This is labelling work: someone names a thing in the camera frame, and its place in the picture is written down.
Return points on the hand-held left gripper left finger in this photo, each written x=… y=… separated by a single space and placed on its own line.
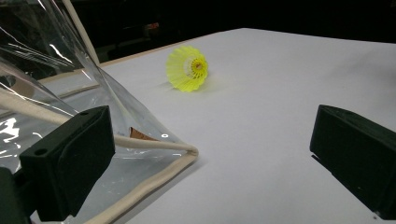
x=67 y=161

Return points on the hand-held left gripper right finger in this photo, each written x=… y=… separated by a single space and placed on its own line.
x=358 y=158

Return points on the clear plastic bag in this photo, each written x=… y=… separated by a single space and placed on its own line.
x=62 y=93

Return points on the yellow plastic shuttlecock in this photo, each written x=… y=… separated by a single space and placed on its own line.
x=186 y=69

